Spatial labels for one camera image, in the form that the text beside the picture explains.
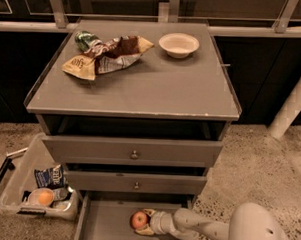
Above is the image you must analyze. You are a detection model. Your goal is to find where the red apple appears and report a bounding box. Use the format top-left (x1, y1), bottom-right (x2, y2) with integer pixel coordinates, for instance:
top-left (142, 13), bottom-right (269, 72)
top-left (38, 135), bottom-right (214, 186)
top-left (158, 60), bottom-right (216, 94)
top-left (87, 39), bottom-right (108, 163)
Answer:
top-left (130, 211), bottom-right (148, 230)

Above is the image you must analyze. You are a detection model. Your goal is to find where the brown chip bag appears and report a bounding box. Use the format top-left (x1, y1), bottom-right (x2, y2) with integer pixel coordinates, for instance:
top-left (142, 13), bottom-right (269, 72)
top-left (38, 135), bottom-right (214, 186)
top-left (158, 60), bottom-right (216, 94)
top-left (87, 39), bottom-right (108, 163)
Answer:
top-left (62, 36), bottom-right (154, 80)

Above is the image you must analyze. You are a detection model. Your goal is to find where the grey drawer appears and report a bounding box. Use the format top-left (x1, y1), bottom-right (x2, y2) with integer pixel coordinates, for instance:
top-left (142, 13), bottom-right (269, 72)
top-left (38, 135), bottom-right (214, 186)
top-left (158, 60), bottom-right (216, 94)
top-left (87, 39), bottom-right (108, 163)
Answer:
top-left (74, 191), bottom-right (191, 240)
top-left (65, 165), bottom-right (207, 195)
top-left (42, 135), bottom-right (223, 168)

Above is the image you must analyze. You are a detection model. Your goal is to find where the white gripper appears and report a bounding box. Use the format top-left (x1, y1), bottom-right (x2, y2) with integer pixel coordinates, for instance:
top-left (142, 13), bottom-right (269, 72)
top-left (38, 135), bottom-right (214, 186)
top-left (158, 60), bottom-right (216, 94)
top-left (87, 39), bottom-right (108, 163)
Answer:
top-left (135, 208), bottom-right (176, 236)

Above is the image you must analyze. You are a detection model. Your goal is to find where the top grey drawer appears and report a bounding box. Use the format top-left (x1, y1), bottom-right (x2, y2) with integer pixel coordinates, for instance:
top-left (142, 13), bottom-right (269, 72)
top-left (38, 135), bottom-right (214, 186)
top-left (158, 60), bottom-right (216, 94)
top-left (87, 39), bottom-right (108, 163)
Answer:
top-left (42, 135), bottom-right (223, 168)

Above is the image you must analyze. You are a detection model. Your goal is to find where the green soda can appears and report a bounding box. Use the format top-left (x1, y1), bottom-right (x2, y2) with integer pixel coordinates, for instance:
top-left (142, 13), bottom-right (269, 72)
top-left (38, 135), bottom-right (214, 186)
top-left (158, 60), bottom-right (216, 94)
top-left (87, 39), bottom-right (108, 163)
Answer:
top-left (74, 31), bottom-right (102, 52)

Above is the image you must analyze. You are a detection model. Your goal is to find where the white paper bowl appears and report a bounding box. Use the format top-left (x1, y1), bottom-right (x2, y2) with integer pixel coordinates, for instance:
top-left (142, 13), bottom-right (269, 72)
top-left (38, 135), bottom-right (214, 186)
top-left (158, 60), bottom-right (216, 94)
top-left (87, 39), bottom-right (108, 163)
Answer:
top-left (159, 33), bottom-right (200, 59)

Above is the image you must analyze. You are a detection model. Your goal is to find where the metal railing frame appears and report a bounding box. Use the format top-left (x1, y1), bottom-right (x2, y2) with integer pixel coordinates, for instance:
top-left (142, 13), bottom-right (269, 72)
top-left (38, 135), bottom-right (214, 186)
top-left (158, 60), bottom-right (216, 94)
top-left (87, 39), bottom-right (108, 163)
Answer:
top-left (0, 0), bottom-right (301, 38)

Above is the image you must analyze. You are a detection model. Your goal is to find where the grey drawer cabinet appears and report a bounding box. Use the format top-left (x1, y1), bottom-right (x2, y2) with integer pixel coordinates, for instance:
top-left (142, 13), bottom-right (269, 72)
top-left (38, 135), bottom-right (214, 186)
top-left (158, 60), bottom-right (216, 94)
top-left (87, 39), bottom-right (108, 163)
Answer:
top-left (22, 16), bottom-right (247, 145)

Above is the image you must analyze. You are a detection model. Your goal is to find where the blue snack bag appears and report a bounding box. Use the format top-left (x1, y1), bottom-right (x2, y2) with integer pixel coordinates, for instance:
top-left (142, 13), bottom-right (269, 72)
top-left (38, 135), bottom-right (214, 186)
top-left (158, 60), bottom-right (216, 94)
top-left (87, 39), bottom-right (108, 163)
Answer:
top-left (34, 165), bottom-right (66, 190)

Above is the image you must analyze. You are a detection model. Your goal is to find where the cup with orange content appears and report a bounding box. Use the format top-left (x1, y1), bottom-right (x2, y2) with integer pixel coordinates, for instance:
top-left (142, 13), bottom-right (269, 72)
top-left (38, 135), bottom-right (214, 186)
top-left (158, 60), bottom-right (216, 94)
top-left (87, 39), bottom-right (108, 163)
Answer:
top-left (28, 188), bottom-right (54, 207)

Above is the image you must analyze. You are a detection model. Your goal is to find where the clear plastic bin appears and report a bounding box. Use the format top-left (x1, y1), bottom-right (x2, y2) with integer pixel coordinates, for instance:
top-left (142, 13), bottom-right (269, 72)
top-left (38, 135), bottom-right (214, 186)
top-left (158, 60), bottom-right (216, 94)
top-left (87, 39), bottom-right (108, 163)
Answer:
top-left (0, 133), bottom-right (79, 221)

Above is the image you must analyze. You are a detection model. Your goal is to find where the middle grey drawer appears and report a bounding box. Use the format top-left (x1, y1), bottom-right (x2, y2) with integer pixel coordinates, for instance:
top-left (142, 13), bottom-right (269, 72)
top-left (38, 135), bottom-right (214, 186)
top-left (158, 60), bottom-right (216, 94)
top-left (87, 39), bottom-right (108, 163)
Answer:
top-left (65, 165), bottom-right (207, 195)

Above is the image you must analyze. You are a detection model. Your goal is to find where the bottom grey drawer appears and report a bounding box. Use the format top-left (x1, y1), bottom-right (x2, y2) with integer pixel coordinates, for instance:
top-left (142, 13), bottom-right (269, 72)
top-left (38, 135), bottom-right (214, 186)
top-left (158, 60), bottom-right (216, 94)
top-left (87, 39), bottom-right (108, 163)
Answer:
top-left (74, 191), bottom-right (191, 240)

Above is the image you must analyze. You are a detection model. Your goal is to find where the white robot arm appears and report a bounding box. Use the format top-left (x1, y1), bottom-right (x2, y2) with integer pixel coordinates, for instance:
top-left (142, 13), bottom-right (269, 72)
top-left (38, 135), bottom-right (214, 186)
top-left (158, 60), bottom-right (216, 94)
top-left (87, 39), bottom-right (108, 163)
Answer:
top-left (139, 117), bottom-right (301, 240)

